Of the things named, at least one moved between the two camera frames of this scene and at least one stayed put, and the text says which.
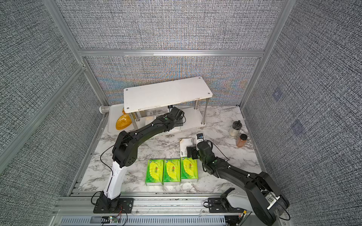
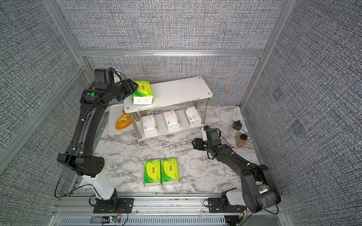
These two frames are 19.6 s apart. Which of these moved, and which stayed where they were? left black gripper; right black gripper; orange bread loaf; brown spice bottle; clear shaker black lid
Moved: right black gripper; left black gripper
Stayed: orange bread loaf; brown spice bottle; clear shaker black lid
